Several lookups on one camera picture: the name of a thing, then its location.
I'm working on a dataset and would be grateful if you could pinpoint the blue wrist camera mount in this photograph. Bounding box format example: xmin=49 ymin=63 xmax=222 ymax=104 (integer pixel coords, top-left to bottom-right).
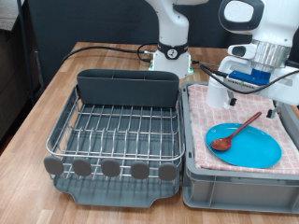
xmin=226 ymin=68 xmax=271 ymax=91

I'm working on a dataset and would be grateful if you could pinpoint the metal wire dish rack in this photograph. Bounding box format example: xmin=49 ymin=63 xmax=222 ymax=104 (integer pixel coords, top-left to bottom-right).
xmin=43 ymin=83 xmax=187 ymax=189

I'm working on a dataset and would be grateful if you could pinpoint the black power cable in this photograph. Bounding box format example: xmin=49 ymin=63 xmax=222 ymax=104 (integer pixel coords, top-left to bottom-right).
xmin=60 ymin=42 xmax=159 ymax=65

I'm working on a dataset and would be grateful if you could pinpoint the dark cabinet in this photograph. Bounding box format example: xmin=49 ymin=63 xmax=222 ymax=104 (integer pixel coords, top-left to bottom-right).
xmin=0 ymin=27 xmax=42 ymax=143

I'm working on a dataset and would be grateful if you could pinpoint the gray cable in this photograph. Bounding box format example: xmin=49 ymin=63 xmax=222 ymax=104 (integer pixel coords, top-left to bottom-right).
xmin=191 ymin=59 xmax=221 ymax=68

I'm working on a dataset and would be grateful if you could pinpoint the black metal pole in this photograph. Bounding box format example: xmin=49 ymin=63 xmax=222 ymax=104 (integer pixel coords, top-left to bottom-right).
xmin=17 ymin=0 xmax=37 ymax=106

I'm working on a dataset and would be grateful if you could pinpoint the gray plastic crate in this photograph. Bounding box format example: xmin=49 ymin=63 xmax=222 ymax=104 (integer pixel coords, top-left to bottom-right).
xmin=180 ymin=80 xmax=299 ymax=215

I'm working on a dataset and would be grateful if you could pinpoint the blue plastic plate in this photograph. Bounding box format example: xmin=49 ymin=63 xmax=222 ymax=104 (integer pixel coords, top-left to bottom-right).
xmin=205 ymin=122 xmax=283 ymax=170

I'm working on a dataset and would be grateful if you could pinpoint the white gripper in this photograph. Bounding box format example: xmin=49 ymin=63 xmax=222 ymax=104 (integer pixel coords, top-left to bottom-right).
xmin=207 ymin=56 xmax=299 ymax=119

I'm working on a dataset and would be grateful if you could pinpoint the dark gray utensil holder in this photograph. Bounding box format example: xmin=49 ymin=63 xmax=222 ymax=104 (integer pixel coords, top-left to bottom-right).
xmin=77 ymin=68 xmax=180 ymax=109

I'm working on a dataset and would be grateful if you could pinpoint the pink checked cloth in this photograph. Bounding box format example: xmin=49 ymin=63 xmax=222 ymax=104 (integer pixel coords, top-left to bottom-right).
xmin=186 ymin=83 xmax=299 ymax=175

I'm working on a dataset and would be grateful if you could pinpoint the gray plastic drain tray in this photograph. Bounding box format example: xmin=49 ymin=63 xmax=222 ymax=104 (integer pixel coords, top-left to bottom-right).
xmin=46 ymin=83 xmax=185 ymax=209

